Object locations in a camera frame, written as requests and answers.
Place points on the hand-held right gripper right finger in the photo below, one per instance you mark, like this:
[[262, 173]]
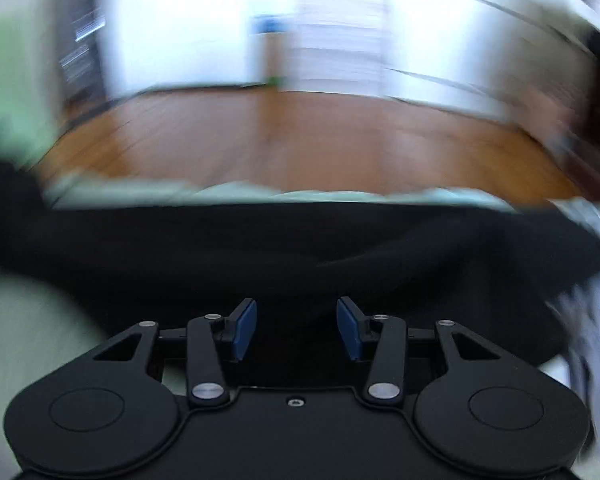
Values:
[[351, 332]]

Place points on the white cloth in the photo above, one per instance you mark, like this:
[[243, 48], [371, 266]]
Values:
[[590, 360]]

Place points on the large black garment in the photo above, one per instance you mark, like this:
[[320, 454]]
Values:
[[280, 260]]

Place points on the cardboard box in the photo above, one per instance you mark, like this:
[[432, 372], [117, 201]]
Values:
[[270, 57]]

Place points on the blue plastic bag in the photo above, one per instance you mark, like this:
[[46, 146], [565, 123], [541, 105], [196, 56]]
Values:
[[266, 26]]

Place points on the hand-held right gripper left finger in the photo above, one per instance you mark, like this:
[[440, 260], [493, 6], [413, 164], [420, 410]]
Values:
[[242, 332]]

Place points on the small green object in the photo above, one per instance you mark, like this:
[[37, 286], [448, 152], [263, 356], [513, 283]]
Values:
[[274, 79]]

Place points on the white wardrobe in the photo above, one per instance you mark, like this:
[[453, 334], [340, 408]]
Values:
[[180, 25]]

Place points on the light green quilted blanket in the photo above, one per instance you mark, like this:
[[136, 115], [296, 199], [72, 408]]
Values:
[[25, 320]]

